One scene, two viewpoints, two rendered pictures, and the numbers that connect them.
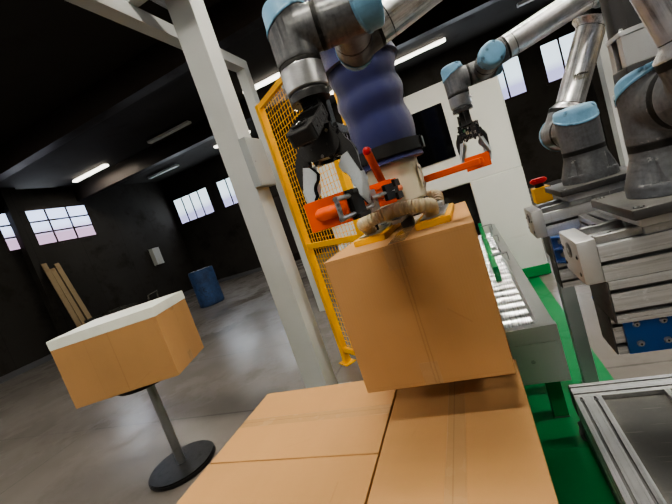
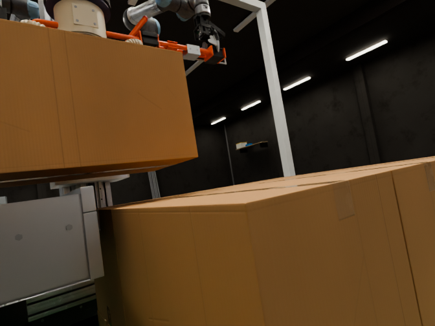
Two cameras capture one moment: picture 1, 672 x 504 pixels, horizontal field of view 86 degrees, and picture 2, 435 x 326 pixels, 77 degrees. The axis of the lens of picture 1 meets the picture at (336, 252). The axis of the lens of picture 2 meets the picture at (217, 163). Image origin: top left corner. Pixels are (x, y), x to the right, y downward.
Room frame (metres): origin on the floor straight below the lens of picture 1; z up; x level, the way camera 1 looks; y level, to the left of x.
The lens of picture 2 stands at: (1.79, 0.63, 0.57)
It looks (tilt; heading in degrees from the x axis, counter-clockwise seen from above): 4 degrees up; 212
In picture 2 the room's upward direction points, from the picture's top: 9 degrees counter-clockwise
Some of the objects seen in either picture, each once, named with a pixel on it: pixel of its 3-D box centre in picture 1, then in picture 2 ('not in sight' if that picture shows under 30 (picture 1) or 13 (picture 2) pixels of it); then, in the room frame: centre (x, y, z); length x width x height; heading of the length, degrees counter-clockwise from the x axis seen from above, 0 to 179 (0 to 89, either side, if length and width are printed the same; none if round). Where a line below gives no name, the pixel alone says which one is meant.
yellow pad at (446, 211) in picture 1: (435, 210); not in sight; (1.15, -0.34, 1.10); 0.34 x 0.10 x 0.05; 158
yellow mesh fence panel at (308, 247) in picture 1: (329, 233); not in sight; (2.49, 0.00, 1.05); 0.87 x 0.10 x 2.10; 31
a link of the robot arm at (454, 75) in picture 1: (455, 80); not in sight; (1.34, -0.60, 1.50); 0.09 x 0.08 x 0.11; 74
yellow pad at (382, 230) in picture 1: (379, 227); not in sight; (1.23, -0.17, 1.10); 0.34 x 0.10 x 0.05; 158
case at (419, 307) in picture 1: (423, 282); (90, 118); (1.20, -0.25, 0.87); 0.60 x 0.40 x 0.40; 160
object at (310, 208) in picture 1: (335, 210); (214, 54); (0.64, -0.02, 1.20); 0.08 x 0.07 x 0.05; 158
